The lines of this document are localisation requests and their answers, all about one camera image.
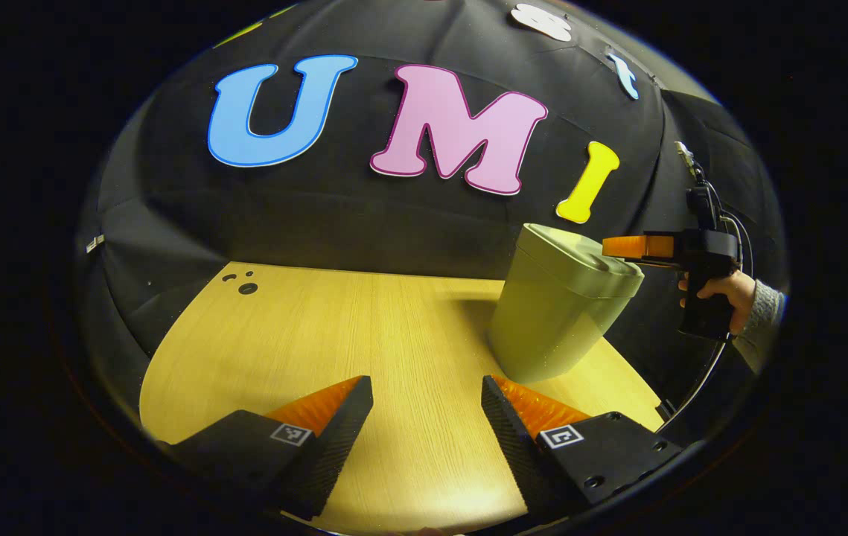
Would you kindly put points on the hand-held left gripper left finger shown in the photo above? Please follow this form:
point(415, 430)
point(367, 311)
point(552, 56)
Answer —
point(327, 454)

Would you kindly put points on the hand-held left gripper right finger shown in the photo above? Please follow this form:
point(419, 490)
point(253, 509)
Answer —
point(520, 454)

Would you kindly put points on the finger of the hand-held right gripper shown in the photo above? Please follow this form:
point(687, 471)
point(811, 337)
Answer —
point(639, 246)

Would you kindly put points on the pale green desktop garbage bin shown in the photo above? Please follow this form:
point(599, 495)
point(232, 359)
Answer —
point(550, 320)

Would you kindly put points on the wooden desktop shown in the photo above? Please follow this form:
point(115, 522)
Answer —
point(394, 335)

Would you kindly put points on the black backdrop cloth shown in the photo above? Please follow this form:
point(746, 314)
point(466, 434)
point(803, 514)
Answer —
point(394, 223)

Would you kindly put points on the small silver clip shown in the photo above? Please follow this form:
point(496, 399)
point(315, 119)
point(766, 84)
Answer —
point(94, 243)

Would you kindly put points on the small black bracket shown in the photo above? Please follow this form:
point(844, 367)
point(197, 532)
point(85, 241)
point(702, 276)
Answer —
point(665, 409)

